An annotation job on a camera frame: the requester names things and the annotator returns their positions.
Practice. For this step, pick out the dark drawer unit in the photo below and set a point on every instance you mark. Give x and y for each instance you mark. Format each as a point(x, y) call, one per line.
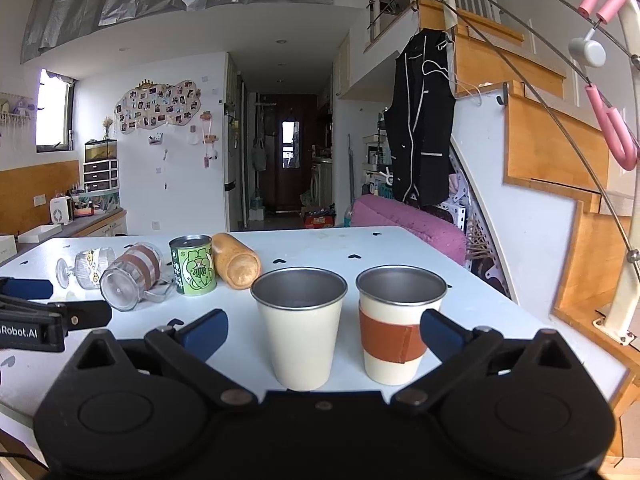
point(101, 176)

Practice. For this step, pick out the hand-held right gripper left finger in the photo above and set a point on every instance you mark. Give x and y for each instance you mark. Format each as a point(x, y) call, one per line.
point(206, 334)

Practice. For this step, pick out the clear glass goblet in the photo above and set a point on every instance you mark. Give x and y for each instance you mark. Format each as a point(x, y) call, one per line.
point(92, 265)

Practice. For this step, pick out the dark wooden door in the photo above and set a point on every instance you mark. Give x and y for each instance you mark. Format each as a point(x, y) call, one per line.
point(295, 160)

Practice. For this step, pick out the hanging tote bag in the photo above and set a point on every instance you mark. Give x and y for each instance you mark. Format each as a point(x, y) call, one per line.
point(258, 156)

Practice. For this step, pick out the glass mug with brown band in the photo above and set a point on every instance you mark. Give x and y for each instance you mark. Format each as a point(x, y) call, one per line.
point(131, 271)

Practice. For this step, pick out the red box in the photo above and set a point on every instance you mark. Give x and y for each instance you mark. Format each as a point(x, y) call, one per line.
point(320, 219)

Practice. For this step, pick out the cloud-shaped photo board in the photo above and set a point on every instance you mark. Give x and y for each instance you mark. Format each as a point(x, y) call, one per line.
point(157, 106)

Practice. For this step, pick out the window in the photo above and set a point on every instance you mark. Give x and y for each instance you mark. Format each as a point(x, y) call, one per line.
point(52, 110)

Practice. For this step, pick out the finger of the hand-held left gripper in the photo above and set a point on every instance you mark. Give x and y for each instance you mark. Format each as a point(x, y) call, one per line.
point(85, 314)
point(27, 287)

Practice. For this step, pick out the pink cushion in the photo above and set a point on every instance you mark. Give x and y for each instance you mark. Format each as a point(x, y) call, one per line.
point(410, 222)

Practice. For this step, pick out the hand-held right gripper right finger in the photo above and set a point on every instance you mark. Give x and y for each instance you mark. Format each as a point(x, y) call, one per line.
point(442, 335)

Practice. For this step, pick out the fish tank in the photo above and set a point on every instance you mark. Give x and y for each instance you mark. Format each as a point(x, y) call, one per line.
point(101, 150)

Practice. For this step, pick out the small white appliance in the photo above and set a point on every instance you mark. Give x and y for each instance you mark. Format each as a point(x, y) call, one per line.
point(61, 210)

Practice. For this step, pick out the green printed can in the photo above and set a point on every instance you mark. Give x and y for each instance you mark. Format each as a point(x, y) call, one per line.
point(193, 270)

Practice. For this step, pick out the wooden staircase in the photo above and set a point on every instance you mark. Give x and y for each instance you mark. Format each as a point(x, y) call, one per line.
point(550, 145)

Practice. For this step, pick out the white tray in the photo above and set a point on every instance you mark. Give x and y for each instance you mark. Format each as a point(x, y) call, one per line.
point(30, 237)

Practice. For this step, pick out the wooden cup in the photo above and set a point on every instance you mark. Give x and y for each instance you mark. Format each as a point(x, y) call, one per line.
point(235, 262)

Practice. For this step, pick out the black jacket with white trim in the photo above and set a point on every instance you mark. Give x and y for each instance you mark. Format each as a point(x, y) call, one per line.
point(420, 135)

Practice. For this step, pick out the plain white metal cup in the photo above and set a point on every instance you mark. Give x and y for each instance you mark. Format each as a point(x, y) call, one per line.
point(300, 340)

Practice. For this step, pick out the white cup with brown sleeve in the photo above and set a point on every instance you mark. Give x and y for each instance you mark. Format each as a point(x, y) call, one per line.
point(390, 346)

